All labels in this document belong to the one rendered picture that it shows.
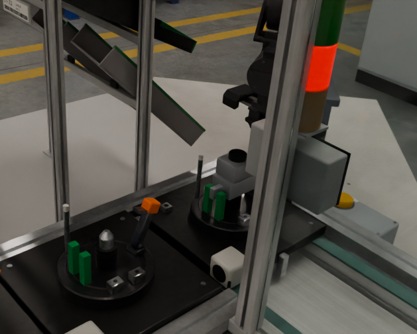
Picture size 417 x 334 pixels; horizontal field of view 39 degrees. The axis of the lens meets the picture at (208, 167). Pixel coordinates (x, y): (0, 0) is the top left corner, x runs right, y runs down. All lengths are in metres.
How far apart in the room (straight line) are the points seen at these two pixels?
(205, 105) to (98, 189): 0.53
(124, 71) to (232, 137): 0.55
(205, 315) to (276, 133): 0.31
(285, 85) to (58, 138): 0.45
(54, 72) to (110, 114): 0.69
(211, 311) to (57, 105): 0.39
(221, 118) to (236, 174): 0.68
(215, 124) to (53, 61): 0.75
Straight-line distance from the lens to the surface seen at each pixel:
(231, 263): 0.87
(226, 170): 0.93
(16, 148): 1.43
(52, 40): 0.89
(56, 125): 0.94
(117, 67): 1.02
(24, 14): 0.95
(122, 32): 1.04
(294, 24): 0.60
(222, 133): 1.52
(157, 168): 1.34
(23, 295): 0.85
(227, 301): 0.86
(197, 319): 0.83
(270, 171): 0.67
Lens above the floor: 1.55
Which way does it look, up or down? 30 degrees down
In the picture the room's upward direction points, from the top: 6 degrees clockwise
